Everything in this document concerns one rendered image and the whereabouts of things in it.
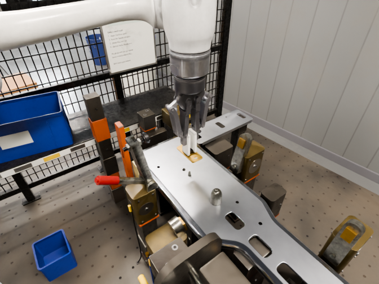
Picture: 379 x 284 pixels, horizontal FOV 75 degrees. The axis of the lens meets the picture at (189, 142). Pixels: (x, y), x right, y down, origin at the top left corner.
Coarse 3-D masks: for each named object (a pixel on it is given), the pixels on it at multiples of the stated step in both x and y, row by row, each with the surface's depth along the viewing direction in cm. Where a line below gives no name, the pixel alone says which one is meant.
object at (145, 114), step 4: (148, 108) 95; (140, 112) 92; (144, 112) 92; (148, 112) 92; (152, 112) 92; (140, 116) 91; (144, 116) 90; (148, 116) 91; (152, 116) 92; (140, 120) 92; (144, 120) 90; (148, 120) 92; (152, 120) 93; (140, 124) 94; (144, 124) 91; (148, 124) 93; (152, 124) 94; (144, 128) 93; (148, 128) 94; (152, 128) 95; (148, 132) 95
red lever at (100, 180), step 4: (96, 176) 58; (100, 176) 57; (104, 176) 58; (108, 176) 59; (112, 176) 59; (116, 176) 60; (96, 180) 57; (100, 180) 57; (104, 180) 57; (108, 180) 58; (112, 180) 59; (116, 180) 60; (120, 180) 61; (124, 180) 61; (128, 180) 62; (132, 180) 63; (136, 180) 64; (140, 180) 65; (96, 184) 57; (100, 184) 57; (104, 184) 58; (108, 184) 59; (112, 184) 59; (116, 184) 60; (144, 184) 67
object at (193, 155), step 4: (180, 148) 74; (180, 152) 73; (192, 152) 72; (196, 152) 72; (188, 156) 71; (192, 156) 71; (196, 156) 71; (200, 156) 71; (192, 160) 70; (196, 160) 70
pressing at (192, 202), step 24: (168, 144) 90; (168, 168) 80; (192, 168) 80; (216, 168) 80; (168, 192) 72; (192, 192) 73; (240, 192) 73; (192, 216) 66; (216, 216) 66; (240, 216) 66; (264, 216) 66; (240, 240) 61; (264, 240) 61; (288, 240) 61; (264, 264) 56; (288, 264) 56; (312, 264) 56
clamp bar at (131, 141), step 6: (144, 132) 59; (126, 138) 58; (132, 138) 58; (138, 138) 58; (144, 138) 58; (126, 144) 57; (132, 144) 56; (138, 144) 57; (126, 150) 57; (132, 150) 58; (138, 150) 58; (132, 156) 62; (138, 156) 59; (144, 156) 60; (138, 162) 60; (144, 162) 61; (138, 168) 63; (144, 168) 62; (144, 174) 63; (150, 174) 64; (144, 180) 65; (150, 180) 65
